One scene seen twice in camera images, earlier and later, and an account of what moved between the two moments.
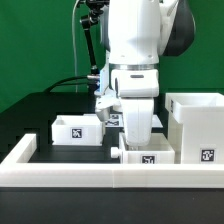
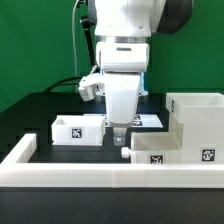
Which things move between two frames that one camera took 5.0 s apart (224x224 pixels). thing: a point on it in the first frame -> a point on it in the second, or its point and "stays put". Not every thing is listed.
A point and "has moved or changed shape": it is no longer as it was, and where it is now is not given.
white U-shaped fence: (103, 175) stays put
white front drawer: (159, 151) has moved or changed shape
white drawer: (77, 130) stays put
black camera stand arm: (89, 20) stays put
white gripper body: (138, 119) -> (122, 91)
